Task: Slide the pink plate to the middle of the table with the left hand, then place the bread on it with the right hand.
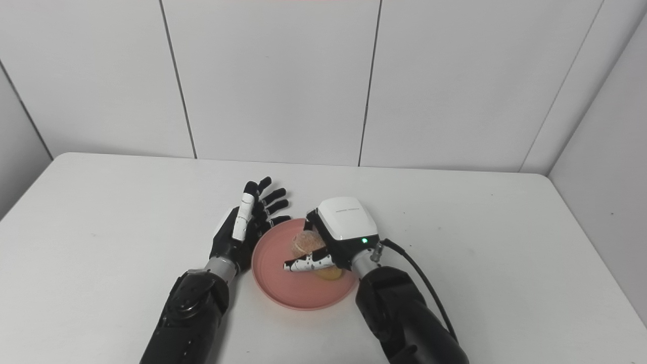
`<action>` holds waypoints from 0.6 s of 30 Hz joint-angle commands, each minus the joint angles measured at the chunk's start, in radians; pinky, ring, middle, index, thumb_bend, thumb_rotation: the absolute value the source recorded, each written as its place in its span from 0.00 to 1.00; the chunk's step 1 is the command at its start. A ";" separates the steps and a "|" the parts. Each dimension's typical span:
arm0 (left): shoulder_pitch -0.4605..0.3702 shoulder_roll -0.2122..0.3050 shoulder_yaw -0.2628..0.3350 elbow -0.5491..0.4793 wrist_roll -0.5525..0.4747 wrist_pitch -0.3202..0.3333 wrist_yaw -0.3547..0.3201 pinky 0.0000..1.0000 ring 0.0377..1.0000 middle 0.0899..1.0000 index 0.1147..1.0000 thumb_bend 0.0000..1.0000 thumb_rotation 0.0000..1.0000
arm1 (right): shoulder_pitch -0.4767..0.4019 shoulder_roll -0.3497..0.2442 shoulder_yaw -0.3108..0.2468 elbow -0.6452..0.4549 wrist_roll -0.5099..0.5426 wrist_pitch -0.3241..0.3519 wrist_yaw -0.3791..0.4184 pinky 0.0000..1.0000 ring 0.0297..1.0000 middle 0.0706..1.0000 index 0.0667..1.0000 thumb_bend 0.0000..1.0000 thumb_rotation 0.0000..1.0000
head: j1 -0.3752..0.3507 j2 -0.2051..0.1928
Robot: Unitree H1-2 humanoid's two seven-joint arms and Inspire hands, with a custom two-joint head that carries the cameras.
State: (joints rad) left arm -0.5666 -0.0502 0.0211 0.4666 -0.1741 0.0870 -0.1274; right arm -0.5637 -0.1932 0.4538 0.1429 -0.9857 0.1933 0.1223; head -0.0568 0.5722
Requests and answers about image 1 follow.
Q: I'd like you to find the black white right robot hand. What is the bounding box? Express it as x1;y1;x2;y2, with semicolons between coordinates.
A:
283;197;382;274

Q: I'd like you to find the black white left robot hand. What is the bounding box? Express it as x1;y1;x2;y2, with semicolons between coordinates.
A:
209;176;292;275

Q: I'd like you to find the brown bread roll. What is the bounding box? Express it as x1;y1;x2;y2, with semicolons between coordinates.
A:
291;231;344;282

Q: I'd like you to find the pink round plate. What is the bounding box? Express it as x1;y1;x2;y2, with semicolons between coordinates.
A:
251;217;360;311

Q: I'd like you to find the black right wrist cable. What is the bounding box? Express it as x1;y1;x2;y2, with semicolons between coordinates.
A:
372;239;459;344

